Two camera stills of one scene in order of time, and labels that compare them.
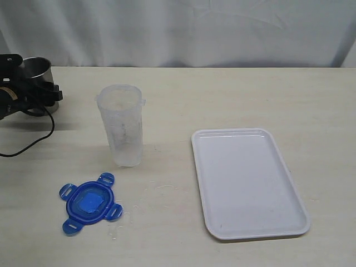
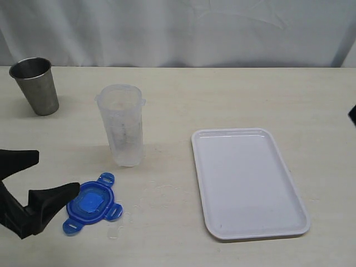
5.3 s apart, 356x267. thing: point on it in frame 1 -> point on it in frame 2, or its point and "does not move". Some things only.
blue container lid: x=89 y=203 does not move
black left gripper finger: x=45 y=93 -> x=43 y=204
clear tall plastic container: x=121 y=105 does not move
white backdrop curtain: x=181 y=33 does not move
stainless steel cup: x=40 y=68 does not move
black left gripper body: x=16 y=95 -> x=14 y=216
